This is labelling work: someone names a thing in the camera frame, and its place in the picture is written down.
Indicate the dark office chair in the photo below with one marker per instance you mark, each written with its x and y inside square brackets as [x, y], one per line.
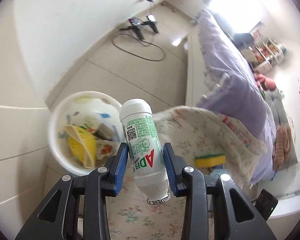
[243, 41]

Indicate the orange printed wrapper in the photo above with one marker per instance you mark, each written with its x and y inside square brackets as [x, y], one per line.
[105, 148]

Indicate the white green drink bottle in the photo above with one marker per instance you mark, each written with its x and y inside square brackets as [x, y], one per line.
[145, 151]

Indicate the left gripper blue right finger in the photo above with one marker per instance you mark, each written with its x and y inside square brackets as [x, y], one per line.
[187, 181]

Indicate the brown knit cushion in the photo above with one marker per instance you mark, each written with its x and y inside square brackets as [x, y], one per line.
[282, 147]

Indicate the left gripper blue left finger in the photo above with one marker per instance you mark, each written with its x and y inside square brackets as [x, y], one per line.
[105, 181]

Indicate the yellow green sponge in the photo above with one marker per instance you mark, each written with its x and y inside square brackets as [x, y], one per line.
[209, 161]

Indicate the floral tablecloth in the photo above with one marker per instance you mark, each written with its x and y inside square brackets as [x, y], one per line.
[193, 133]

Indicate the pink plush toy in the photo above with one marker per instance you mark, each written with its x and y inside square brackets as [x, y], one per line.
[264, 82]

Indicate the black floor device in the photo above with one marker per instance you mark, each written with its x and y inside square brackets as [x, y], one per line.
[136, 25]

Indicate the white bookshelf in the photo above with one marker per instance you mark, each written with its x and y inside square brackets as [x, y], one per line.
[268, 54]

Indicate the grey pillow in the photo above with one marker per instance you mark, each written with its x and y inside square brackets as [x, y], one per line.
[275, 111]

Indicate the white patterned trash bin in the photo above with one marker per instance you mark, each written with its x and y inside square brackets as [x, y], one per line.
[96, 112]

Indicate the yellow snack bag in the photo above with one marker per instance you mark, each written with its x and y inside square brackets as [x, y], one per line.
[82, 145]

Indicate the purple bed blanket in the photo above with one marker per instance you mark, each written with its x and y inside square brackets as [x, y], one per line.
[235, 93]

